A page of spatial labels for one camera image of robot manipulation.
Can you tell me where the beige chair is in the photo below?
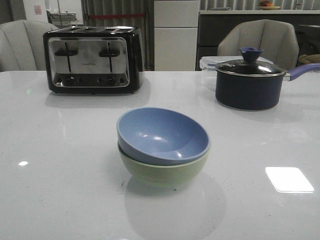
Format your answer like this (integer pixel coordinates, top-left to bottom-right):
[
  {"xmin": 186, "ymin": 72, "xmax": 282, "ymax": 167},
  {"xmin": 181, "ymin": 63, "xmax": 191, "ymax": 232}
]
[
  {"xmin": 217, "ymin": 19, "xmax": 299, "ymax": 70},
  {"xmin": 0, "ymin": 20, "xmax": 58, "ymax": 72}
]

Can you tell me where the black chrome four-slot toaster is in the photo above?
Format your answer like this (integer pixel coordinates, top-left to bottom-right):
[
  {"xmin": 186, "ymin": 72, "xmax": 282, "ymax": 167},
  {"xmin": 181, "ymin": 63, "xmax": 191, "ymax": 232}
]
[{"xmin": 43, "ymin": 26, "xmax": 145, "ymax": 94}]

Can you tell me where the beige chair on left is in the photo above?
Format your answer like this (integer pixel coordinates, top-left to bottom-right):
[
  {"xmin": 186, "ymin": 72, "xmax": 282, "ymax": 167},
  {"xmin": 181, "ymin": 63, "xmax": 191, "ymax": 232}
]
[{"xmin": 0, "ymin": 20, "xmax": 58, "ymax": 72}]

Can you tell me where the glass pot lid blue knob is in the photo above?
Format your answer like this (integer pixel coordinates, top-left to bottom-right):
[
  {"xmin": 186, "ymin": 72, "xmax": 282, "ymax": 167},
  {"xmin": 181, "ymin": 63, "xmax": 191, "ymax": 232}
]
[{"xmin": 215, "ymin": 47, "xmax": 286, "ymax": 77}]

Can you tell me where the fruit bowl on counter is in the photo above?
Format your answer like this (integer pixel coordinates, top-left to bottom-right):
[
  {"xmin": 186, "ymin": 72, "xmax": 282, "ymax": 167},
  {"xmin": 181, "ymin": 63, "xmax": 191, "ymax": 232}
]
[{"xmin": 258, "ymin": 0, "xmax": 281, "ymax": 11}]

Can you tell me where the dark kitchen counter cabinet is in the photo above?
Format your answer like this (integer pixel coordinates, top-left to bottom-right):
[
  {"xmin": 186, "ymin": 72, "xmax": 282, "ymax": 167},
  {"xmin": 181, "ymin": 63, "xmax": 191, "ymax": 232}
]
[{"xmin": 196, "ymin": 10, "xmax": 320, "ymax": 70}]

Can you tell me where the white refrigerator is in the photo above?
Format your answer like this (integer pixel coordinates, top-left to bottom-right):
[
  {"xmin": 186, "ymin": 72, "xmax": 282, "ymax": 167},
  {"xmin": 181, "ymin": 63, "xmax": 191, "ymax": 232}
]
[{"xmin": 154, "ymin": 0, "xmax": 201, "ymax": 72}]

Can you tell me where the beige chair on right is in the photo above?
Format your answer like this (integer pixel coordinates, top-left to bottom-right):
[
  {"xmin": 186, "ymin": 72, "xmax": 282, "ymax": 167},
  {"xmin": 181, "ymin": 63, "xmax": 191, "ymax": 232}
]
[{"xmin": 217, "ymin": 19, "xmax": 299, "ymax": 70}]

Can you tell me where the red barrier belt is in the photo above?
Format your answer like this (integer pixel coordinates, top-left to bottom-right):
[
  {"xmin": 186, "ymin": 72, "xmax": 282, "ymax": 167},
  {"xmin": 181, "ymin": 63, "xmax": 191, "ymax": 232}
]
[{"xmin": 88, "ymin": 13, "xmax": 146, "ymax": 20}]

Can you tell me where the green plastic bowl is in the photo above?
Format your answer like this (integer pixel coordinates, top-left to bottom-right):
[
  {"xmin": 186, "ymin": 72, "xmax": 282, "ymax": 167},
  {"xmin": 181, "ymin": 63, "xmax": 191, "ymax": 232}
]
[{"xmin": 117, "ymin": 145, "xmax": 211, "ymax": 188}]

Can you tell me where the dark blue saucepan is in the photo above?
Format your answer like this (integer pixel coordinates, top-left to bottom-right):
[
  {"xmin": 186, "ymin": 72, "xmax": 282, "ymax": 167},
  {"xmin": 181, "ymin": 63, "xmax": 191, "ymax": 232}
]
[{"xmin": 215, "ymin": 63, "xmax": 320, "ymax": 111}]

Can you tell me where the blue plastic bowl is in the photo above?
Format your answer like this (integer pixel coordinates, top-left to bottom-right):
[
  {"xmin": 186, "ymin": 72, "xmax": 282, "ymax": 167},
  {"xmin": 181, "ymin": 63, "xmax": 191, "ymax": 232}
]
[{"xmin": 116, "ymin": 107, "xmax": 211, "ymax": 166}]

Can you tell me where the pink wall sign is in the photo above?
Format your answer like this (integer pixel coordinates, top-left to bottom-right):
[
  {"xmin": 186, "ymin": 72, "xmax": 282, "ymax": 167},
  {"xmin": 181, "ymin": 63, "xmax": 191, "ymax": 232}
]
[{"xmin": 34, "ymin": 5, "xmax": 42, "ymax": 15}]

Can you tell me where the clear plastic food container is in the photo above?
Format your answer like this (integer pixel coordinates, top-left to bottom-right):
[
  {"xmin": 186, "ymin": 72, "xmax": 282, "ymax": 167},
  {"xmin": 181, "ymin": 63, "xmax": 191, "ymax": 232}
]
[{"xmin": 199, "ymin": 55, "xmax": 274, "ymax": 90}]

